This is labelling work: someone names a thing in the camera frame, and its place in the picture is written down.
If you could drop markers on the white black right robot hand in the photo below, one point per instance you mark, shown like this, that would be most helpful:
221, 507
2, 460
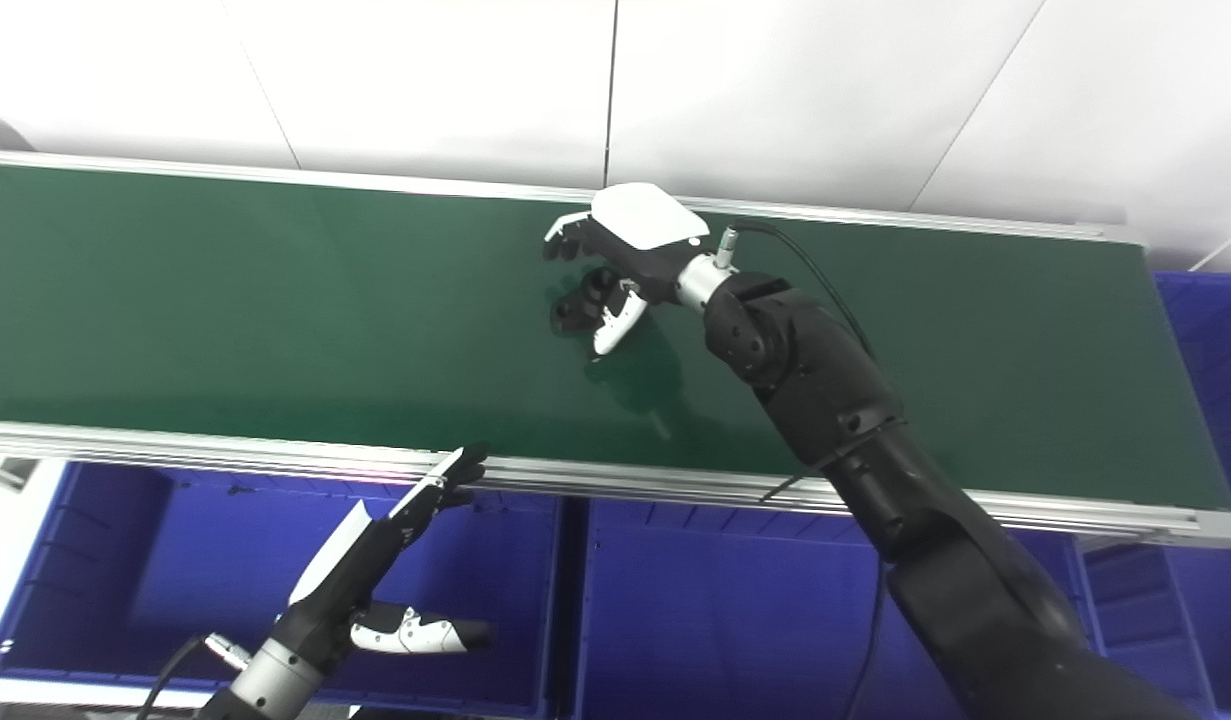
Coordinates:
645, 220

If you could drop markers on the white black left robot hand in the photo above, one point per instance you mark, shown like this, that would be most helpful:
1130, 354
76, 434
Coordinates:
340, 600

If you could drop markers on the black flanged machine part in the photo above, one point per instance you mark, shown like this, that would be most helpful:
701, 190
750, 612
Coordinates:
575, 312

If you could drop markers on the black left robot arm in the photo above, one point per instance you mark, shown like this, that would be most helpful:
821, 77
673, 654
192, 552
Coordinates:
270, 685

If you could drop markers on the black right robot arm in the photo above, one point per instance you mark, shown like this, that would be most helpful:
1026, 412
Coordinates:
825, 380

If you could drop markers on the large blue plastic bin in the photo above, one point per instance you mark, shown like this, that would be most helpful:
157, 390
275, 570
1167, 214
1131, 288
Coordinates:
125, 580
725, 620

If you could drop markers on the green conveyor belt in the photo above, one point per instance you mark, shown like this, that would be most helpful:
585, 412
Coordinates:
275, 320

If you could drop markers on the aluminium conveyor support leg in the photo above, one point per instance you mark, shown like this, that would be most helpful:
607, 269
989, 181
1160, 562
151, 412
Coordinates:
0, 472

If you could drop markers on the blue bin at conveyor end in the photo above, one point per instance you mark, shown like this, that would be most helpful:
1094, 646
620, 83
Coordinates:
1205, 350

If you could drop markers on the aluminium conveyor side rail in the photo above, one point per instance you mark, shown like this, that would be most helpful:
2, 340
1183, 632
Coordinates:
275, 175
175, 445

